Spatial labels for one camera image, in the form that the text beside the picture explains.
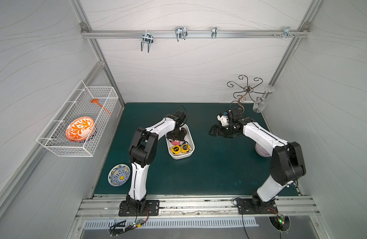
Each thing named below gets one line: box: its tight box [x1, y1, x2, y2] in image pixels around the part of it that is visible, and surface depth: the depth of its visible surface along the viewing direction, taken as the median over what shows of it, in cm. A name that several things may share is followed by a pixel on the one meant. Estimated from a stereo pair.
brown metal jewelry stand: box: [227, 74, 273, 114], surface depth 88 cm
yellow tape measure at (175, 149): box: [170, 144, 181, 155], surface depth 95 cm
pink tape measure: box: [171, 139, 181, 146], surface depth 98 cm
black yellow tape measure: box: [181, 143, 191, 153], surface depth 95 cm
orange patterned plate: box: [65, 116, 97, 142], surface depth 64 cm
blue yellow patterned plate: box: [107, 164, 131, 187], surface depth 84 cm
